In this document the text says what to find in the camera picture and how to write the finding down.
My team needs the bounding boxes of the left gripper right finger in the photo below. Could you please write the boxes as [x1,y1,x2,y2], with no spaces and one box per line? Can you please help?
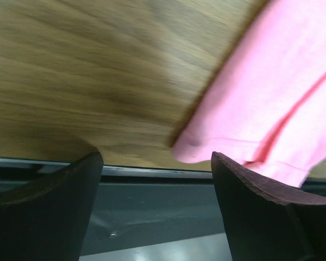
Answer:
[211,152,326,260]

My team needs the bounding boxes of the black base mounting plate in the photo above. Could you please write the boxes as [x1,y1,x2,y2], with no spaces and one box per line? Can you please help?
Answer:
[0,158,326,260]

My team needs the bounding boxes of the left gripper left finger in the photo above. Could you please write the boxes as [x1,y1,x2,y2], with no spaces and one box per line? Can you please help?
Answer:
[0,152,103,260]

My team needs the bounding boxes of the bright pink t shirt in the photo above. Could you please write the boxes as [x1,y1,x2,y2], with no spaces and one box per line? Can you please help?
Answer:
[173,1,326,187]

